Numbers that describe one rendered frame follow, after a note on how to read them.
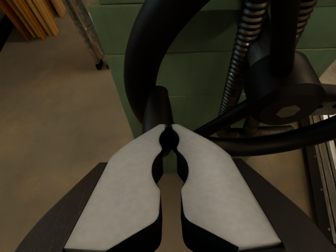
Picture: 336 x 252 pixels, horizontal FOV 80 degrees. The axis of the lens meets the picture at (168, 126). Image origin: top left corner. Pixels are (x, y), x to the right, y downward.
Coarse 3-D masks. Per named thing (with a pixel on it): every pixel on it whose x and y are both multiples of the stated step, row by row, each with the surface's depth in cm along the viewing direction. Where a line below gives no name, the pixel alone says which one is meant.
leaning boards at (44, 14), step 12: (0, 0) 127; (12, 0) 133; (24, 0) 132; (36, 0) 131; (48, 0) 167; (60, 0) 163; (12, 12) 137; (24, 12) 133; (36, 12) 139; (48, 12) 144; (60, 12) 163; (24, 24) 144; (36, 24) 143; (48, 24) 146; (24, 36) 147
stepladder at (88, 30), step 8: (64, 0) 98; (72, 0) 97; (80, 0) 102; (88, 0) 114; (72, 8) 104; (80, 8) 102; (72, 16) 105; (80, 16) 104; (88, 16) 109; (80, 24) 111; (88, 24) 109; (80, 32) 113; (88, 32) 115; (88, 40) 119; (96, 40) 116; (88, 48) 122; (96, 56) 129; (104, 56) 126; (96, 64) 132
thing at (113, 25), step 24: (96, 0) 30; (96, 24) 32; (120, 24) 32; (192, 24) 32; (216, 24) 32; (312, 24) 32; (120, 48) 36; (168, 48) 36; (192, 48) 36; (216, 48) 36
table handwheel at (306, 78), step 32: (160, 0) 11; (192, 0) 11; (288, 0) 11; (160, 32) 12; (288, 32) 13; (128, 64) 15; (256, 64) 18; (288, 64) 15; (128, 96) 18; (256, 96) 18; (288, 96) 16; (320, 96) 16; (320, 128) 26
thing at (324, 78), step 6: (330, 66) 47; (324, 72) 46; (330, 72) 46; (324, 78) 45; (330, 78) 45; (324, 102) 45; (330, 102) 45; (318, 108) 47; (324, 108) 47; (330, 108) 47; (312, 114) 49; (318, 114) 49; (324, 114) 49; (330, 114) 49
